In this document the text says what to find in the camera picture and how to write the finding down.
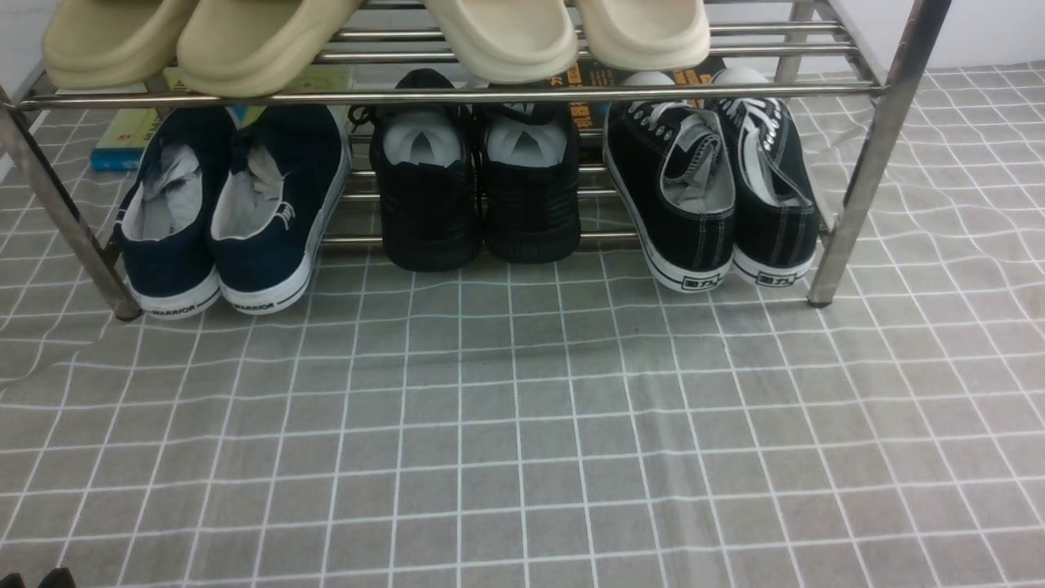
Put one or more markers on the grey checked floor cloth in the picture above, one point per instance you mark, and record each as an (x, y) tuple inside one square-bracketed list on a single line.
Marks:
[(568, 425)]

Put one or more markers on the right black white lace-up sneaker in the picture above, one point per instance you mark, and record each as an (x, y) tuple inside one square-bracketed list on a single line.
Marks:
[(777, 223)]

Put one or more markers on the dark orange printed book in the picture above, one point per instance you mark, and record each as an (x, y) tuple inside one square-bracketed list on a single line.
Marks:
[(589, 115)]

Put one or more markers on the black mesh sneaker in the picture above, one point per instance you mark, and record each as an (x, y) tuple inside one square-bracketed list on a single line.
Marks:
[(528, 171), (422, 155)]

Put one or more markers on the black white lace-up sneaker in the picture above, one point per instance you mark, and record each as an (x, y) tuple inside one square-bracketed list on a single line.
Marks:
[(777, 223), (668, 161)]

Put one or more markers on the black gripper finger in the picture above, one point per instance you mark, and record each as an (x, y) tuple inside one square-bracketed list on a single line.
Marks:
[(12, 580)]

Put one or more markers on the beige slipper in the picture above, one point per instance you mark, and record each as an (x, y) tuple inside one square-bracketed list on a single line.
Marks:
[(92, 45), (242, 49)]

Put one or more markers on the cream slipper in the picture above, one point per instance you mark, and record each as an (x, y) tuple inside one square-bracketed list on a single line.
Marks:
[(508, 41), (646, 35)]

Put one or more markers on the right black mesh sneaker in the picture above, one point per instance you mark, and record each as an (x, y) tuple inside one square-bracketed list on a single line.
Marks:
[(528, 171)]

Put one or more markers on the left black white lace-up sneaker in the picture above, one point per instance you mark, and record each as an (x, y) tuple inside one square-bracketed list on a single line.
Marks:
[(668, 161)]

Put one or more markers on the left black mesh sneaker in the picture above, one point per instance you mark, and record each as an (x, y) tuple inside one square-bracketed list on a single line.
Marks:
[(422, 155)]

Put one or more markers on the far right cream slipper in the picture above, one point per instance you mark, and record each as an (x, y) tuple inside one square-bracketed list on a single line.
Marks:
[(646, 35)]

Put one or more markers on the blue green book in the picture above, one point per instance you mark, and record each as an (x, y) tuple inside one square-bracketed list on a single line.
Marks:
[(121, 147)]

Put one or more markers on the far left beige slipper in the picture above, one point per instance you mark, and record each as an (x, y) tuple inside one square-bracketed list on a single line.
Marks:
[(92, 45)]

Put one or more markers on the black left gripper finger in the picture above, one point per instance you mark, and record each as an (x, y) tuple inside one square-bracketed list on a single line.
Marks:
[(59, 577)]

